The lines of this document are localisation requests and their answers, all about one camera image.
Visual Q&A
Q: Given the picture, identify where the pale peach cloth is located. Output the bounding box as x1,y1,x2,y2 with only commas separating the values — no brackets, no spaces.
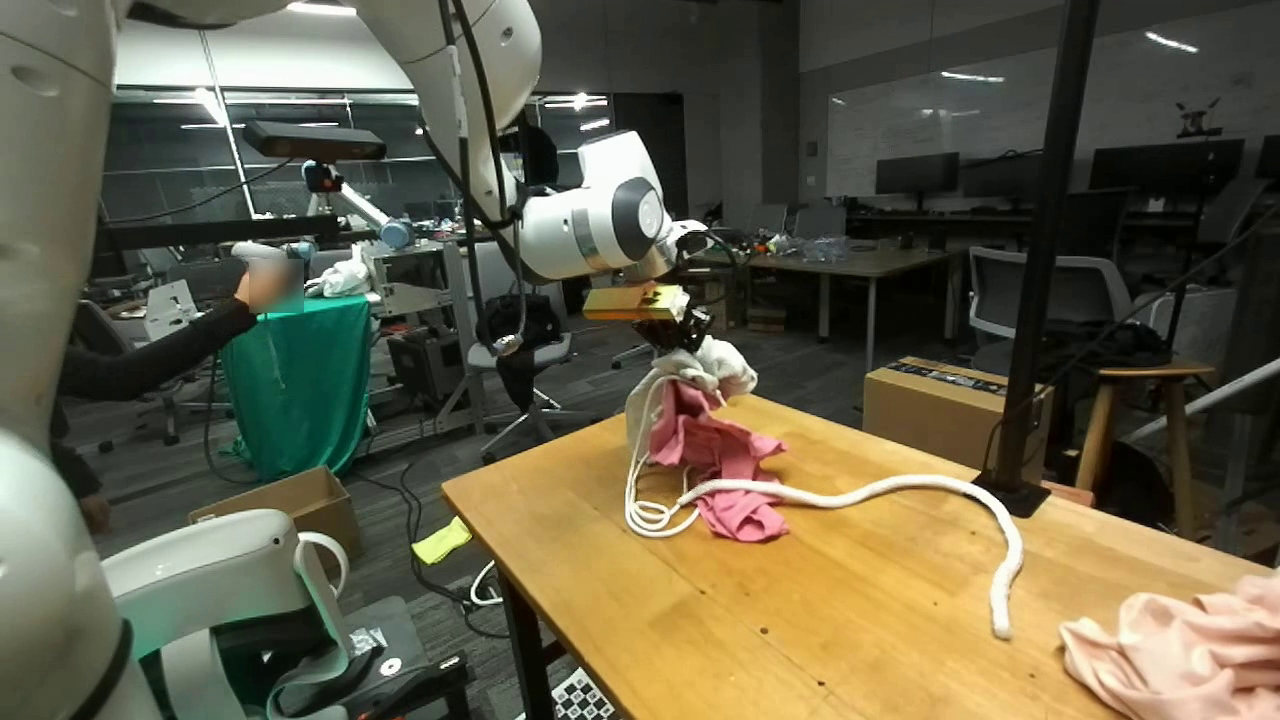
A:
1055,571,1280,720

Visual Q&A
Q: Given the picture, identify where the beige wrist camera box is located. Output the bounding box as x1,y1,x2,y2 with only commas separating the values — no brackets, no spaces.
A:
581,279,691,329

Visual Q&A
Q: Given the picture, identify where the long wooden office table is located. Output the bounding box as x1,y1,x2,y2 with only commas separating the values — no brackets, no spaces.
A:
743,236,953,373

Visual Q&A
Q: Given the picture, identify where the magenta pink cloth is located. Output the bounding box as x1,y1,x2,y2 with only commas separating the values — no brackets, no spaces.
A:
649,381,793,549

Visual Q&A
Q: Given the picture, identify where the wooden stool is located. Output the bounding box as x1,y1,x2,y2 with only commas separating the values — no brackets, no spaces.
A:
1071,360,1218,535

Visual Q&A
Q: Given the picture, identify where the black table leg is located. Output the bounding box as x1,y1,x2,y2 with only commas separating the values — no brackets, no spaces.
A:
498,584,555,720

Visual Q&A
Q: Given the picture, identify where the wide black computer monitor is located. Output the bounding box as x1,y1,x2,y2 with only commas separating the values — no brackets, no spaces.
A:
1087,137,1248,208

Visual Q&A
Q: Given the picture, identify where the white plastic device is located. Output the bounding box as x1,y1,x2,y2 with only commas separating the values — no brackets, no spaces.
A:
295,236,382,302

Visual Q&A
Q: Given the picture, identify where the person's bare hand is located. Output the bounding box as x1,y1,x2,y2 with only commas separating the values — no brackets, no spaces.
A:
231,261,295,317

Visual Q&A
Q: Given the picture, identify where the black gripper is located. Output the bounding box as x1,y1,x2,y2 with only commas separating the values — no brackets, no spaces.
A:
649,299,720,355

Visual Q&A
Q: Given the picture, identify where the white floor cable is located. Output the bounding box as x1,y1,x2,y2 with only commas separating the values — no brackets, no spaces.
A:
463,555,512,613

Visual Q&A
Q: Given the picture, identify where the black upright pole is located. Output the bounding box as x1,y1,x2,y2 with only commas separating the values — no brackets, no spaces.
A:
977,0,1103,519

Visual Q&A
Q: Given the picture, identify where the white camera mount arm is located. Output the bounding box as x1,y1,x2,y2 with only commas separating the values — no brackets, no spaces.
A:
301,154,402,231

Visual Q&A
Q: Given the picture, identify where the white slanted rail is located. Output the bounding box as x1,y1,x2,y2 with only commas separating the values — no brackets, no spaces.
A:
1130,355,1280,444

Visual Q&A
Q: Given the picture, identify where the yellow paper sheet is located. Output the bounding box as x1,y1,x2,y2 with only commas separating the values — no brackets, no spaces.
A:
406,514,480,569

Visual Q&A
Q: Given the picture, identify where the black drone wall decoration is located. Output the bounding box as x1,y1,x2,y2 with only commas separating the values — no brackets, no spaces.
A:
1171,95,1223,142

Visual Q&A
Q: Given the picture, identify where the white frame office chair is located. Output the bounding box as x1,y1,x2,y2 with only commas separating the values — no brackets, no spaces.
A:
962,247,1136,346

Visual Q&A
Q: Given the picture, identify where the checkerboard calibration board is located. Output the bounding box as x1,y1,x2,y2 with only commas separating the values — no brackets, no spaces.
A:
547,668,621,720

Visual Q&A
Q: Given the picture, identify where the black stereo camera bar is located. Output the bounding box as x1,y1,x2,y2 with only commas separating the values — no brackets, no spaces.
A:
240,116,390,162

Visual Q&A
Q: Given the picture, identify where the white sign board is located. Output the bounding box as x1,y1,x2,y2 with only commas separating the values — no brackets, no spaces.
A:
134,276,202,342

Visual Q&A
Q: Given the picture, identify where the small open cardboard box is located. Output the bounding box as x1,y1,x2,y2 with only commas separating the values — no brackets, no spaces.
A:
197,462,358,553

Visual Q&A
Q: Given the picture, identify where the thick white rope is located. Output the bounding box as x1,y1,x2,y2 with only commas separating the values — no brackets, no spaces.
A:
662,470,1028,639

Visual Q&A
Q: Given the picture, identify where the person forearm black sleeve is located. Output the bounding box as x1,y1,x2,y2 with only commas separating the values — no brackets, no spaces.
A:
56,294,260,398

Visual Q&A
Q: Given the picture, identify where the cardboard box with black tape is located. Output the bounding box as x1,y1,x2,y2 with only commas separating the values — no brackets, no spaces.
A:
859,355,1055,470

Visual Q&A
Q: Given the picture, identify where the black swivel chair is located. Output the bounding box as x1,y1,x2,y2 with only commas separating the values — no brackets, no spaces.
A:
470,292,576,457

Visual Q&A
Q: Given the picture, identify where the green table cover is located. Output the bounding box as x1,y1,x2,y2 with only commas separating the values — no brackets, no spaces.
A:
214,292,374,483

